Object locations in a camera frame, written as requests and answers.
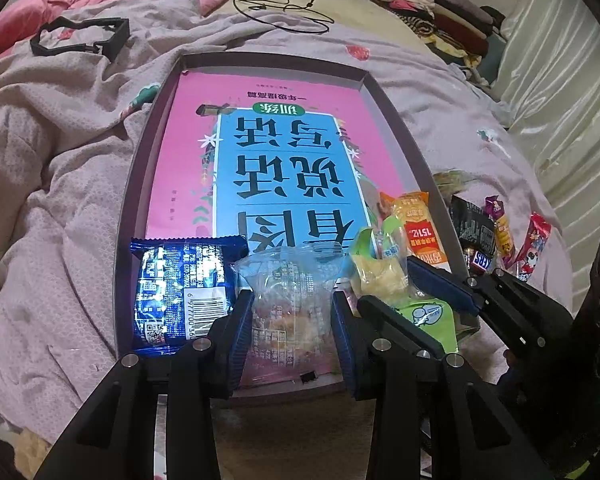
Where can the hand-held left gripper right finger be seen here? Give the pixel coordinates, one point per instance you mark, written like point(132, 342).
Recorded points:
point(347, 355)

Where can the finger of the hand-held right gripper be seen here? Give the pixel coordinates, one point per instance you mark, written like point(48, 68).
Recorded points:
point(405, 322)
point(445, 285)

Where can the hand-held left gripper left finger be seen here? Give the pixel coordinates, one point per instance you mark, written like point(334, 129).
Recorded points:
point(240, 345)

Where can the green snack packet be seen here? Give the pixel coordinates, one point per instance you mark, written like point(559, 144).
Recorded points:
point(377, 272)

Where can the orange snack packet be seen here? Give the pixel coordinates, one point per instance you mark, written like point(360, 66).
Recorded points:
point(415, 220)

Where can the red cartoon snack packet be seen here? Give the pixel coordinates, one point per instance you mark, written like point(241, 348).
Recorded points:
point(532, 245)

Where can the purple red snack stick packet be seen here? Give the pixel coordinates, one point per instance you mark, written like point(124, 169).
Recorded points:
point(502, 232)

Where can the clear pastry packet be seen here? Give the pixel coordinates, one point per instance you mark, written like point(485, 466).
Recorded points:
point(290, 285)

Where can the blue snack packet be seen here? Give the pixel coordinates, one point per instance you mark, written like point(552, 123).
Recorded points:
point(180, 285)

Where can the dark purple shallow box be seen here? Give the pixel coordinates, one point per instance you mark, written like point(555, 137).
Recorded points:
point(280, 65)

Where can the dark blue chocolate bar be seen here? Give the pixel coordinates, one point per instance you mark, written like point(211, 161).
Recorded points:
point(480, 261)

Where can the black snack packet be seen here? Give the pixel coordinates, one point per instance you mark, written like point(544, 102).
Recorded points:
point(467, 227)

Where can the beige snack packet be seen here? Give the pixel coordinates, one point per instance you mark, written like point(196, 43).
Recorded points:
point(450, 182)

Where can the white satin curtain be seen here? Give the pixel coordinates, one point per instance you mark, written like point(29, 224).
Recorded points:
point(570, 85)

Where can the pink blue book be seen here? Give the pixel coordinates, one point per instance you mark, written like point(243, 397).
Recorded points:
point(280, 110)

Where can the black garment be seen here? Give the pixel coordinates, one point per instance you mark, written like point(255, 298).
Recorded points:
point(492, 16)

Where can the tan bed sheet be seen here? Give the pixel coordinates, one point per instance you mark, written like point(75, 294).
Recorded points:
point(355, 5)

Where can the black plastic frame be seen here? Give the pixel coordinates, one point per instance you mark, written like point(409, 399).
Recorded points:
point(120, 35)

